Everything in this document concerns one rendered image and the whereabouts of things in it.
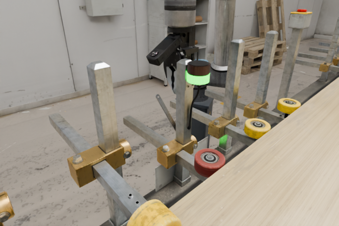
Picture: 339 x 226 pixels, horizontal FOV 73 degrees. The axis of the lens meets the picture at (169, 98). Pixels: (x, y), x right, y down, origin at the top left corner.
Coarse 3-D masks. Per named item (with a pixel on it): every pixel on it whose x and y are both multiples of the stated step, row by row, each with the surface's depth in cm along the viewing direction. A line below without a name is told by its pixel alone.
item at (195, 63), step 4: (192, 64) 58; (196, 64) 58; (200, 64) 58; (204, 64) 58; (208, 64) 58; (188, 84) 63; (192, 84) 64; (188, 88) 63; (196, 96) 63; (192, 104) 65; (188, 128) 69
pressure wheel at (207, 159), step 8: (200, 152) 62; (208, 152) 62; (216, 152) 62; (200, 160) 59; (208, 160) 59; (216, 160) 59; (224, 160) 59; (200, 168) 58; (208, 168) 56; (216, 168) 56; (208, 176) 57
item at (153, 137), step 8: (128, 120) 86; (136, 120) 86; (136, 128) 83; (144, 128) 81; (144, 136) 80; (152, 136) 77; (160, 136) 77; (152, 144) 77; (160, 144) 73; (184, 152) 69; (176, 160) 69; (184, 160) 66; (192, 160) 66; (192, 168) 64; (200, 176) 62
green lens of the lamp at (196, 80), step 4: (188, 76) 59; (192, 76) 58; (196, 76) 57; (200, 76) 57; (204, 76) 57; (208, 76) 58; (188, 80) 59; (192, 80) 58; (196, 80) 58; (200, 80) 58; (204, 80) 58; (208, 80) 59; (196, 84) 58; (200, 84) 58
